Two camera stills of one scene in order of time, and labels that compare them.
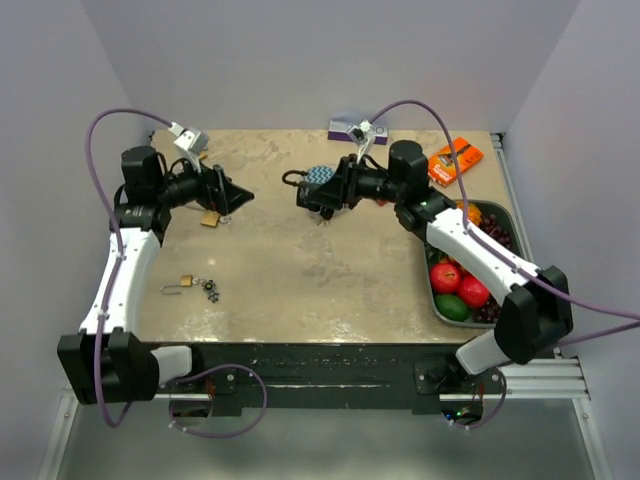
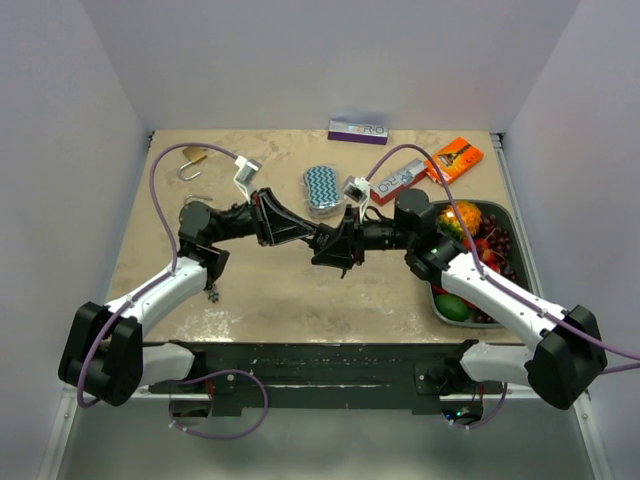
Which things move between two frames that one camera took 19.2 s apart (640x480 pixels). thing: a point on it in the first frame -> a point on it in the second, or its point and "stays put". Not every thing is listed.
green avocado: x=452 y=308 stays put
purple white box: x=361 y=132 stays put
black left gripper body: x=212 y=198 -> x=256 y=218
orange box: x=442 y=169 stays put
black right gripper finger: x=334 y=191 -> x=339 y=253
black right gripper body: x=354 y=182 -> x=358 y=238
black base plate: x=332 y=375 stays put
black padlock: x=307 y=193 -> x=324 y=235
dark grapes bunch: x=493 y=227 stays put
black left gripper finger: x=234 y=195 -> x=278 y=223
